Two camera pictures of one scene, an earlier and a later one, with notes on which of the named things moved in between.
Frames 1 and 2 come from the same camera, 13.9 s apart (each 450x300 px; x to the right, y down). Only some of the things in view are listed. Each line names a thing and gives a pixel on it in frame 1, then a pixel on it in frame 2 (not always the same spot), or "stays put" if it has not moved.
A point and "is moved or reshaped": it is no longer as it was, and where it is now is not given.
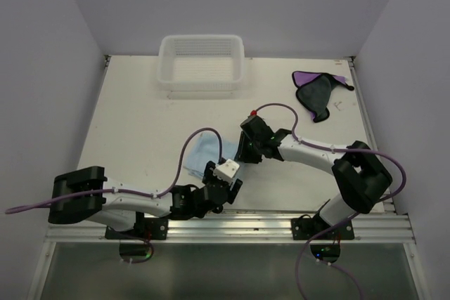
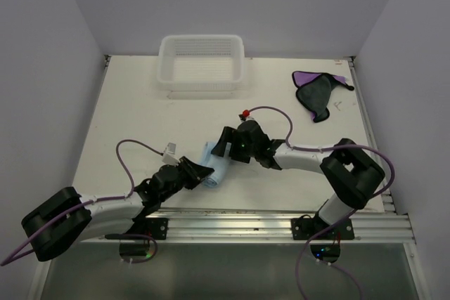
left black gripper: (208, 172) to (195, 172)
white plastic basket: (200, 62) stays put
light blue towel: (204, 147) is moved or reshaped
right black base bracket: (305, 227) stays put
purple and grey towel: (313, 90) stays put
